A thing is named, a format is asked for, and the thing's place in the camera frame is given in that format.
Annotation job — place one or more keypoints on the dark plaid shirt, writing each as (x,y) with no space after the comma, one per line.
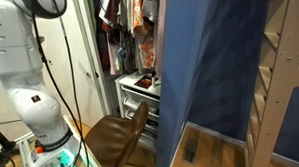
(127,52)

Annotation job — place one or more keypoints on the red and black booklet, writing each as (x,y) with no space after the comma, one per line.
(144,82)

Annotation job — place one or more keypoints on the white drawer unit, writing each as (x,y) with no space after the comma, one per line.
(139,93)

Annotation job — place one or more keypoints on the white dotted shirt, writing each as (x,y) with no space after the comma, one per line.
(126,9)

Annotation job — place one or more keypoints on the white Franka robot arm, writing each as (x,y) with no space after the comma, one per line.
(29,89)

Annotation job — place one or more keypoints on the wooden ladder frame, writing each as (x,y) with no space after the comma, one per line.
(283,81)

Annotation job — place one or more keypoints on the white robot mount table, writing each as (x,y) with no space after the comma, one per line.
(87,151)

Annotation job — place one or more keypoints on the dark floor vent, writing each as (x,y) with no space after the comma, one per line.
(190,151)

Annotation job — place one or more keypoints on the orange floral shirt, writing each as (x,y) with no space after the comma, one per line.
(146,43)

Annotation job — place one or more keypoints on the dark red shirt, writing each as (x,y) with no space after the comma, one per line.
(110,12)

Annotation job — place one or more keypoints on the white closet door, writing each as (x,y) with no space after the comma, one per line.
(79,77)

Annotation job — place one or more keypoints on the brown wooden chair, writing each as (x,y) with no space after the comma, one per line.
(111,138)

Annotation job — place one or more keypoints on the large pink shirt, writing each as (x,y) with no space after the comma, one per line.
(112,58)

